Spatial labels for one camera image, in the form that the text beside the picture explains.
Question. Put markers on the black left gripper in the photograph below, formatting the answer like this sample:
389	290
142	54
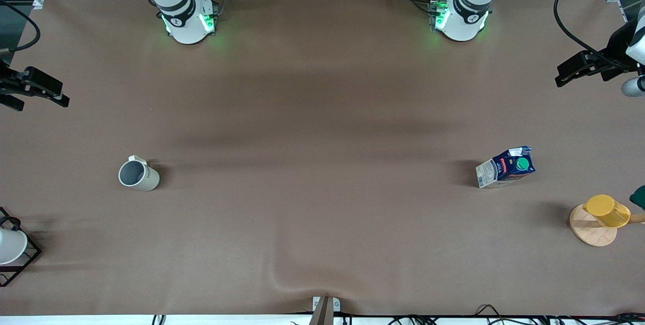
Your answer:
615	52

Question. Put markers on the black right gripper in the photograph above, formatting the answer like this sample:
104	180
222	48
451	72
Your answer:
6	84

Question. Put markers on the blue milk carton green cap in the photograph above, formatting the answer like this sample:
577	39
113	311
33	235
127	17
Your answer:
506	168

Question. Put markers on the white ceramic mug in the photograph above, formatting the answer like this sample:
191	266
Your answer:
141	176

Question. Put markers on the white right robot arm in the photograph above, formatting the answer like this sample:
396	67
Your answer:
184	17

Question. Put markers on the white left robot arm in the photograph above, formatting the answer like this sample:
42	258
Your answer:
461	15

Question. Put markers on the dark green cup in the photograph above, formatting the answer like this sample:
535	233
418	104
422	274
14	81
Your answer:
639	197

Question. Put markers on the yellow plastic cup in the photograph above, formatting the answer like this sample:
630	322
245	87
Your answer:
608	210

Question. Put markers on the white cup in rack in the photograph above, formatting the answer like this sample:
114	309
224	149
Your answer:
10	246

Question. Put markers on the wooden mug stand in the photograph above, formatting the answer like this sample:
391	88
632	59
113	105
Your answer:
590	232

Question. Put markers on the brown table cover mat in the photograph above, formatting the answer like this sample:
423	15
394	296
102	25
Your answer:
322	239

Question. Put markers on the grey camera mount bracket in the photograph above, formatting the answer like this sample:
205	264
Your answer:
325	310

